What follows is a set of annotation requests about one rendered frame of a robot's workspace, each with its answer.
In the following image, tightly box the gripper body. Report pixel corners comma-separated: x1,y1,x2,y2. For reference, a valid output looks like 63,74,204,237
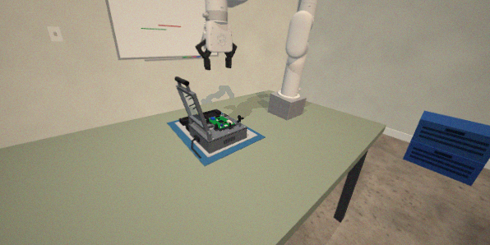
203,20,233,53

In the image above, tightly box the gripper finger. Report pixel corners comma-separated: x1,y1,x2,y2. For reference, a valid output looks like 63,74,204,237
196,39,211,70
225,43,237,68

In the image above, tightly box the green circuit board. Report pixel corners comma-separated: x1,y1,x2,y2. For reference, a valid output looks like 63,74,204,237
209,115,235,129

